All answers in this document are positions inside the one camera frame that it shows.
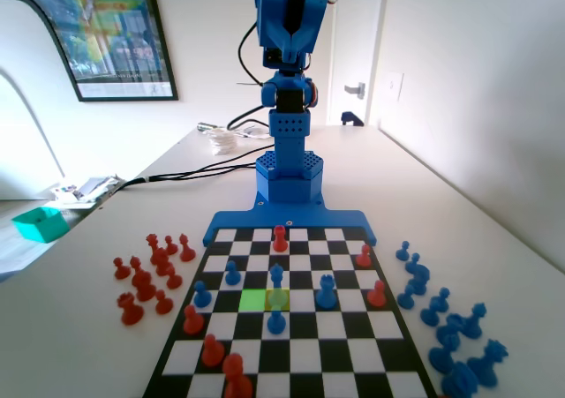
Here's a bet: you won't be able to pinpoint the red chess bishop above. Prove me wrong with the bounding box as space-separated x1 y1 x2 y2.
177 233 197 263

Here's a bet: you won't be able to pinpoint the red piece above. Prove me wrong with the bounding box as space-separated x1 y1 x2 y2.
271 224 289 253

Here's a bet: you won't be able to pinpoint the white door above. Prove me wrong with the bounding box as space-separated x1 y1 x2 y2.
325 0 386 126

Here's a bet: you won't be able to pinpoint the red chess rook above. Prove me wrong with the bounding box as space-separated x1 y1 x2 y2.
116 292 146 327

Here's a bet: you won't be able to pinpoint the black and white chessboard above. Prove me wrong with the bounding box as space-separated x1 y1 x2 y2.
141 226 439 398

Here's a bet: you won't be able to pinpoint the small blue printed part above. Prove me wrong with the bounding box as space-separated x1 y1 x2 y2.
340 110 365 128

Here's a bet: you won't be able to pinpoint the black table cable bundle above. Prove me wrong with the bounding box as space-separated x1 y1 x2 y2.
115 147 267 192

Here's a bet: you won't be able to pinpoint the white stacked objects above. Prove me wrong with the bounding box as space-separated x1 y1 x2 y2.
208 128 238 157

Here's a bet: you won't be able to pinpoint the black framed map poster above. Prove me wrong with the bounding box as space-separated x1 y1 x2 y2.
43 0 179 103

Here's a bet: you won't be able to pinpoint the teal plastic box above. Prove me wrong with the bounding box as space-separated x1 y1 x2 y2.
11 207 70 244

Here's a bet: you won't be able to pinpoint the silver door handle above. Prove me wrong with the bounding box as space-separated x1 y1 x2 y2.
343 81 367 100

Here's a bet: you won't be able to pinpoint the white light switch plate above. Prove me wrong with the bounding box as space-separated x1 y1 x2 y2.
382 71 405 103

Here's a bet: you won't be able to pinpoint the pile of papers and cards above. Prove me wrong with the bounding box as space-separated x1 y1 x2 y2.
49 173 130 210

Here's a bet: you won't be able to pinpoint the blue chess queen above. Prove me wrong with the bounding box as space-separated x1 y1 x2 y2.
466 339 509 388

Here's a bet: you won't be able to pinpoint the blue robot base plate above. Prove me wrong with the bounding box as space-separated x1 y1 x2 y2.
202 193 379 247

